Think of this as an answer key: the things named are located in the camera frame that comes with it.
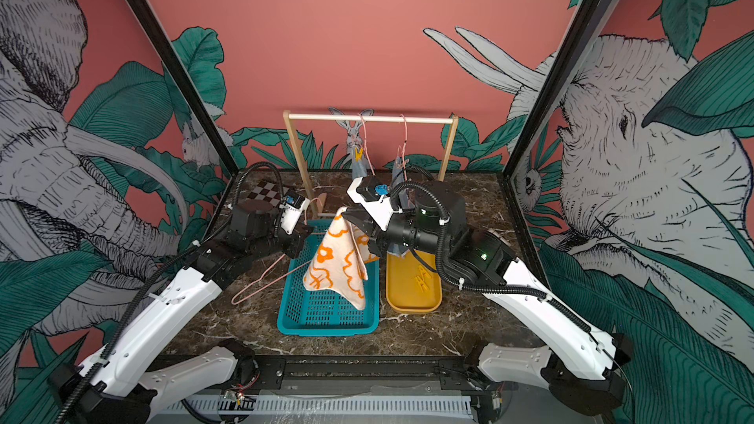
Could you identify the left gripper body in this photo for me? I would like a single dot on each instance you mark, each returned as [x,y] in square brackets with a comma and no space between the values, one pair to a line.
[279,241]

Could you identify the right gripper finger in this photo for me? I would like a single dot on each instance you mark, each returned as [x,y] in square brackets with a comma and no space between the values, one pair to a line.
[364,222]
[367,246]

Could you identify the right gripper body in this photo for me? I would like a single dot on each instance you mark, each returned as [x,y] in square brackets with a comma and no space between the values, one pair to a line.
[409,235]

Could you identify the white orange lion towel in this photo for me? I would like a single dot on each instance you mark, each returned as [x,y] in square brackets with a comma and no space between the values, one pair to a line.
[339,264]

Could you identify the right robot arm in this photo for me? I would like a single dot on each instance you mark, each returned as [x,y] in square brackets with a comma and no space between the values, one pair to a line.
[579,364]

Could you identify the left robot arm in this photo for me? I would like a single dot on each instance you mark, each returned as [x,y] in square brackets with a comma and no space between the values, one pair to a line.
[113,385]

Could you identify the pink hanger right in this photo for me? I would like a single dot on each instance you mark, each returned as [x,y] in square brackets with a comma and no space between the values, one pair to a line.
[401,151]

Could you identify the pink hanger middle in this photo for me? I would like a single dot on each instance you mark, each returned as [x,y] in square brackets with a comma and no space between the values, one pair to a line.
[364,142]

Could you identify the checkered chess board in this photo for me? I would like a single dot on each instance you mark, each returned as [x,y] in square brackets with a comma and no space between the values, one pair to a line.
[268,191]

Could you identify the blue towel right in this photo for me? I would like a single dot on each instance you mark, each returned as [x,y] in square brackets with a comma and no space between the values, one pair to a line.
[400,166]

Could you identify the yellow plastic tray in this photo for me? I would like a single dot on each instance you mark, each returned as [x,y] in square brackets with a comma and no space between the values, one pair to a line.
[402,292]

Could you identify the teal plastic basket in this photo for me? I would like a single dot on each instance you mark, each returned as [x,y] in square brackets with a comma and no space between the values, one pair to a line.
[307,313]

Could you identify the wooden clothes rack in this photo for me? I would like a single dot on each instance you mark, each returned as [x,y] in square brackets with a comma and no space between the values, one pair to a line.
[289,117]

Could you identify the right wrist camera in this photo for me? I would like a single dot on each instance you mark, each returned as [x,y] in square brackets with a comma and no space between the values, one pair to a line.
[371,196]

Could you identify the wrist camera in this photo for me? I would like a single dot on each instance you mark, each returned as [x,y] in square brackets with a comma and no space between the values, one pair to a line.
[371,196]
[293,206]

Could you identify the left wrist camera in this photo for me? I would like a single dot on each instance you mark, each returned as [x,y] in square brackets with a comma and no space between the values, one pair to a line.
[293,206]

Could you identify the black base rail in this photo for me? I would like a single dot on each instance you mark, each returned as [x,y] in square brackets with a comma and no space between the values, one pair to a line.
[451,372]

